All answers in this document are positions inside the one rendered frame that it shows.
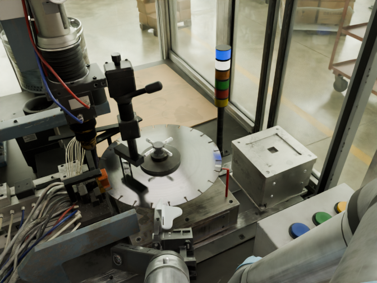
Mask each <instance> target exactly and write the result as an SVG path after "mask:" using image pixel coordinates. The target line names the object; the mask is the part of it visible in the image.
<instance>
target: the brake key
mask: <svg viewBox="0 0 377 283"><path fill-rule="evenodd" d="M308 231H310V230H309V228H308V227H307V226H306V225H305V224H303V223H295V224H293V225H292V228H291V233H292V235H293V236H294V237H296V238H298V237H299V236H301V235H303V234H304V233H306V232H308Z"/></svg>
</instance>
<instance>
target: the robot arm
mask: <svg viewBox="0 0 377 283"><path fill-rule="evenodd" d="M181 214H182V209H181V208H178V207H172V206H165V205H163V199H159V201H158V202H157V204H156V205H155V212H154V233H153V234H152V248H145V247H139V246H135V245H129V244H123V243H119V244H117V245H115V246H114V247H112V248H111V259H112V268H114V269H116V270H121V271H126V272H131V273H135V274H138V275H143V276H145V280H144V283H190V280H196V262H195V257H194V245H193V236H192V229H191V228H185V229H173V232H162V229H163V230H169V229H170V228H171V227H172V221H173V219H174V218H176V217H178V216H180V215H181ZM163 219H164V225H163ZM186 231H190V232H188V233H185V232H186ZM227 283H377V178H376V179H374V180H373V181H371V182H369V183H368V184H366V185H365V186H363V187H361V188H360V189H358V190H356V191H355V192H354V193H353V194H352V195H351V196H350V197H349V199H348V201H347V204H346V210H344V211H343V212H341V213H339V214H337V215H336V216H334V217H332V218H330V219H329V220H327V221H325V222H323V223H322V224H320V225H318V226H317V227H315V228H313V229H311V230H310V231H308V232H306V233H304V234H303V235H301V236H299V237H298V238H296V239H294V240H292V241H290V242H289V243H287V244H286V245H284V246H282V247H280V248H279V249H277V250H275V251H273V252H272V253H270V254H268V255H266V256H265V257H263V258H261V257H254V256H251V257H248V258H247V259H246V260H245V261H244V262H243V264H241V265H239V266H238V267H237V269H236V271H235V274H234V275H233V276H232V277H231V279H230V280H229V281H228V282H227Z"/></svg>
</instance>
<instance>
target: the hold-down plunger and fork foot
mask: <svg viewBox="0 0 377 283"><path fill-rule="evenodd" d="M127 145H128V147H127V146H126V145H124V144H122V143H120V144H119V145H117V146H115V147H114V153H115V154H116V155H118V156H119V160H120V163H121V168H122V169H123V163H122V158H123V159H124V160H126V161H127V162H128V164H129V167H131V164H132V165H134V166H135V167H139V166H140V165H141V164H143V163H144V156H142V155H140V154H139V153H138V148H137V142H136V139H134V140H127Z"/></svg>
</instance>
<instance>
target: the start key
mask: <svg viewBox="0 0 377 283"><path fill-rule="evenodd" d="M330 218H332V216H331V215H330V214H328V213H326V212H318V213H317V214H316V215H315V222H316V223H317V224H318V225H320V224H322V223H323V222H325V221H327V220H329V219H330Z"/></svg>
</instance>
